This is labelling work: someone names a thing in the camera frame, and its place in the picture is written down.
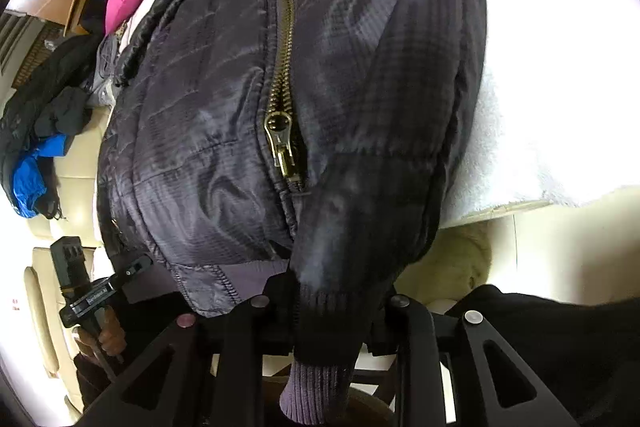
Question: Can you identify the person's left forearm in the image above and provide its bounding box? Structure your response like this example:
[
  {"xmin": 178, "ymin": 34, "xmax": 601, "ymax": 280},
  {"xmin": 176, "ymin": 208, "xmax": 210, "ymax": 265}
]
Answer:
[{"xmin": 75, "ymin": 347, "xmax": 131, "ymax": 413}]

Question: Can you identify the person's dark clothing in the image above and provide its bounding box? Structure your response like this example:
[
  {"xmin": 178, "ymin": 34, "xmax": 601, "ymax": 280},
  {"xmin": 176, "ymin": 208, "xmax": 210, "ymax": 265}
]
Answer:
[{"xmin": 440, "ymin": 284, "xmax": 640, "ymax": 427}]

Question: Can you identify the black quilted jacket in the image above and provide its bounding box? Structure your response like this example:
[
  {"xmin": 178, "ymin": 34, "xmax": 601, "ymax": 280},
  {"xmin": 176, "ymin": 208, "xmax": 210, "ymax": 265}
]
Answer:
[{"xmin": 95, "ymin": 0, "xmax": 488, "ymax": 425}]

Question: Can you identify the white fleece blanket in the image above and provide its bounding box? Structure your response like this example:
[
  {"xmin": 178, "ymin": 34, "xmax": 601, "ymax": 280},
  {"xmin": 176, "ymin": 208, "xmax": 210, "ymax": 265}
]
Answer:
[{"xmin": 432, "ymin": 0, "xmax": 640, "ymax": 228}]

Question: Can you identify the grey cloth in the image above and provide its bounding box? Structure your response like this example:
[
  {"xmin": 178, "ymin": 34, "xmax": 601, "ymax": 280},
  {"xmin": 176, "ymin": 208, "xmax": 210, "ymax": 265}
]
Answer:
[{"xmin": 90, "ymin": 34, "xmax": 126, "ymax": 105}]

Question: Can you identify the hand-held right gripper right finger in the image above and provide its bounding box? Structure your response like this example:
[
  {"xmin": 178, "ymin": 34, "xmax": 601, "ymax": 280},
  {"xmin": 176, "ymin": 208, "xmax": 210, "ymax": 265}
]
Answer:
[{"xmin": 385, "ymin": 292, "xmax": 581, "ymax": 427}]

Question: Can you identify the blue jacket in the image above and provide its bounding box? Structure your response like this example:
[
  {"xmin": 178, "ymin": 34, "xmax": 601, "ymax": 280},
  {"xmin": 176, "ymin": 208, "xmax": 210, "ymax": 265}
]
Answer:
[{"xmin": 12, "ymin": 134, "xmax": 68, "ymax": 218}]

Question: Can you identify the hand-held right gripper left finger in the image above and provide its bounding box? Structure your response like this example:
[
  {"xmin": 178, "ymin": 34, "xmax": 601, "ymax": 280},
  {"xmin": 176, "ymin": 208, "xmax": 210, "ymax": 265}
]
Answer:
[{"xmin": 107, "ymin": 292, "xmax": 275, "ymax": 427}]

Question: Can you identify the cream leather sofa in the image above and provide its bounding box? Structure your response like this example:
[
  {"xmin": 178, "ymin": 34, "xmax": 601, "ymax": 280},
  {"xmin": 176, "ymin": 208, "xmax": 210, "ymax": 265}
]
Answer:
[{"xmin": 0, "ymin": 107, "xmax": 116, "ymax": 380}]

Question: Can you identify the black puffer coat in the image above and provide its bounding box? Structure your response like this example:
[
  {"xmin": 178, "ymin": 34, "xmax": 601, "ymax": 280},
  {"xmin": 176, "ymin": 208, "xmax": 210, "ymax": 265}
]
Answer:
[{"xmin": 0, "ymin": 32, "xmax": 103, "ymax": 188}]

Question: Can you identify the cream fuzzy cloth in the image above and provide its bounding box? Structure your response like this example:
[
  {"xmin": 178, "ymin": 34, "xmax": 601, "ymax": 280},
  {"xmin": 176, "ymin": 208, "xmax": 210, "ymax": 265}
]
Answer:
[{"xmin": 400, "ymin": 222, "xmax": 493, "ymax": 303}]

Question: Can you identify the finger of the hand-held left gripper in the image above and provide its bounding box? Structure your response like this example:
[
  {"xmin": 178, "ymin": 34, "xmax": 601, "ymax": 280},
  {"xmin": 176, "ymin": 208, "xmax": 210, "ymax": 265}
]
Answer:
[{"xmin": 117, "ymin": 253, "xmax": 168, "ymax": 305}]

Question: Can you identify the person's left hand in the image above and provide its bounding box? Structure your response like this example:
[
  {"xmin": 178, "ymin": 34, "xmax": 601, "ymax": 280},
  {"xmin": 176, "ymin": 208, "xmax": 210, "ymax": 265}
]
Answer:
[{"xmin": 75, "ymin": 304, "xmax": 126, "ymax": 365}]

